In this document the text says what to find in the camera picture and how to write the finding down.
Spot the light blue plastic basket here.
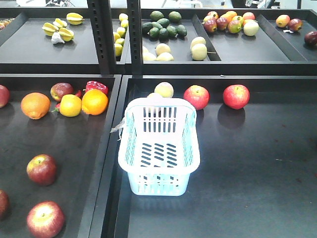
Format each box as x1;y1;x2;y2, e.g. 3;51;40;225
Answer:
118;98;200;196

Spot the pale peach behind basket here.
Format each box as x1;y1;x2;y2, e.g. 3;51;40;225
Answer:
154;82;174;98

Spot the red apple right tray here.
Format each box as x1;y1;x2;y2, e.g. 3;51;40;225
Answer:
183;85;210;111

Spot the large orange right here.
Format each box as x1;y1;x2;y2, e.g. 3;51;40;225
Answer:
81;89;108;116

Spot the red bell pepper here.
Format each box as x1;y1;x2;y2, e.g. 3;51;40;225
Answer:
84;80;108;95

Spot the red apple far right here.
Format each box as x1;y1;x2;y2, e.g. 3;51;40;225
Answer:
223;84;250;110

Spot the yellow apple by orange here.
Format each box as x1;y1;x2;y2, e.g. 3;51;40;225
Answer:
59;94;82;118

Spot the red apple behind oranges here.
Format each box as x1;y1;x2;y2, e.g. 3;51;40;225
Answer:
50;82;74;102

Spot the black wooden display stand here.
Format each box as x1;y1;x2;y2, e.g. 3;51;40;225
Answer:
0;1;317;238

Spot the orange left of pair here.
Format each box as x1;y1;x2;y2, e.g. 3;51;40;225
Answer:
21;92;51;119

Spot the red apple front left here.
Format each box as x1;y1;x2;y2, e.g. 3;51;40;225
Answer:
26;154;57;186

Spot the white garlic bulb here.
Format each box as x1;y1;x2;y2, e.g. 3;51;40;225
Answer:
51;32;65;44

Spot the red apple front middle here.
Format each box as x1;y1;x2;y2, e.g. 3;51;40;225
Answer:
27;201;65;238

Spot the big red apple back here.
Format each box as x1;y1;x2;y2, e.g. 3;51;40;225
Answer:
0;85;10;108

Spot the red apple bottom edge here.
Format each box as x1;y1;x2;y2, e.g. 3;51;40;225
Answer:
0;189;10;220

